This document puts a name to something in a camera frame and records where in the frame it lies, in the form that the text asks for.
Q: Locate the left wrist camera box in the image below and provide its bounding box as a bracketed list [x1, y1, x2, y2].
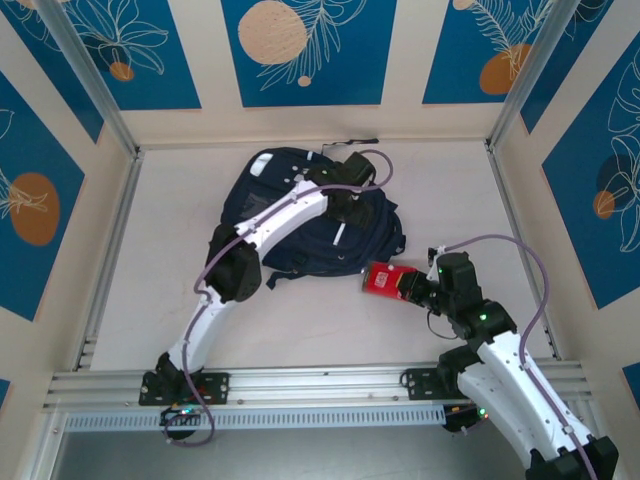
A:
[342, 152, 378, 187]

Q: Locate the grey metal panel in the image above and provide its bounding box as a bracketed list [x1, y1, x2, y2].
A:
[49, 430, 594, 480]

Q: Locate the black controller board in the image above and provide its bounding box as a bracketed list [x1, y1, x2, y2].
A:
[443, 403, 495, 435]
[159, 405, 202, 442]

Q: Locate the grey slotted cable duct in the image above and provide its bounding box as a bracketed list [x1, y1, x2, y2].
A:
[63, 405, 446, 432]

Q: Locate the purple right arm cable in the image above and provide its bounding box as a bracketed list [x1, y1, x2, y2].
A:
[426, 233, 601, 480]

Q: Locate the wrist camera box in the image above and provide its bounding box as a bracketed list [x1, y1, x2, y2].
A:
[436, 251, 475, 297]
[342, 152, 378, 187]

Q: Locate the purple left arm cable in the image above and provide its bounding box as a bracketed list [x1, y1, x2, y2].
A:
[162, 148, 395, 448]

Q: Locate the red packet white print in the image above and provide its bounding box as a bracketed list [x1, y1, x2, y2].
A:
[360, 260, 419, 301]

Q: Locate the aluminium frame rail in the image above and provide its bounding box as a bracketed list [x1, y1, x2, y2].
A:
[42, 362, 596, 414]

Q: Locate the aluminium side rail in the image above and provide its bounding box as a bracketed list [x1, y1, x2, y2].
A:
[74, 149, 145, 372]
[485, 142, 561, 359]

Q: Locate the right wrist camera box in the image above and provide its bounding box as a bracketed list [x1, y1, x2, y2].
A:
[436, 251, 475, 297]

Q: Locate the aluminium frame post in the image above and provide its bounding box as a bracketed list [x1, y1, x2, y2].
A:
[487, 0, 584, 151]
[37, 0, 142, 159]

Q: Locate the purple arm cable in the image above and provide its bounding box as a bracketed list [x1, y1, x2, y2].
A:
[426, 233, 601, 480]
[162, 148, 395, 448]

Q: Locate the navy blue student backpack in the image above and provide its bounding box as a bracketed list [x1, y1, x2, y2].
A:
[219, 138, 407, 291]

